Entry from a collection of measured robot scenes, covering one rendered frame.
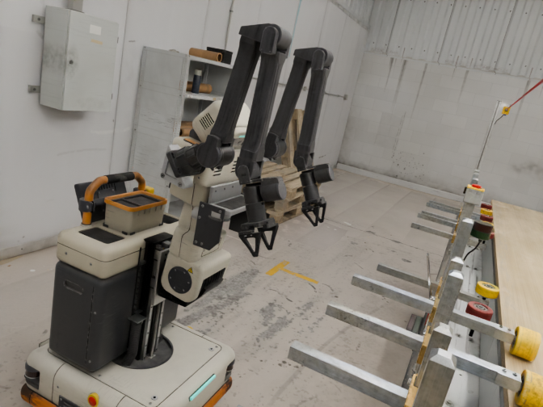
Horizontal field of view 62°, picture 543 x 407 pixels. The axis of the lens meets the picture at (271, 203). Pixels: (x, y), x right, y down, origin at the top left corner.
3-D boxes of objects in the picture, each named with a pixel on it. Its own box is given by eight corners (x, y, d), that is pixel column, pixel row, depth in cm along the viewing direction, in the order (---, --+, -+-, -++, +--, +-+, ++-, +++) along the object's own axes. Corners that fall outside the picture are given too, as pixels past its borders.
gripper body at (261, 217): (275, 223, 138) (271, 199, 137) (260, 228, 129) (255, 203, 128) (257, 224, 141) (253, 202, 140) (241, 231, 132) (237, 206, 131)
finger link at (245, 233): (273, 252, 134) (267, 221, 133) (262, 258, 127) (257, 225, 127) (253, 253, 137) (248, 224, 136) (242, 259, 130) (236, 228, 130)
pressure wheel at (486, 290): (480, 316, 168) (490, 290, 165) (464, 306, 175) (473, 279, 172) (494, 316, 172) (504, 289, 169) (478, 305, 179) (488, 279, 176)
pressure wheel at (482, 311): (457, 336, 150) (468, 305, 147) (458, 326, 157) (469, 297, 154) (482, 345, 147) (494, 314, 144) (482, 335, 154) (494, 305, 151)
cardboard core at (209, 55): (189, 47, 397) (217, 52, 386) (195, 48, 404) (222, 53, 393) (187, 56, 399) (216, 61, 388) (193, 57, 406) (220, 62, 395)
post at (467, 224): (422, 342, 162) (463, 218, 149) (423, 338, 165) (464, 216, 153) (432, 346, 160) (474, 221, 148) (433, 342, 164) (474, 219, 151)
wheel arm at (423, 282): (375, 272, 187) (378, 262, 186) (377, 270, 190) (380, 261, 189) (486, 311, 171) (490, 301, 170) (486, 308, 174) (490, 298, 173)
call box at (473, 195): (461, 203, 195) (467, 186, 193) (462, 200, 201) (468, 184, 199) (478, 207, 192) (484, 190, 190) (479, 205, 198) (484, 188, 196)
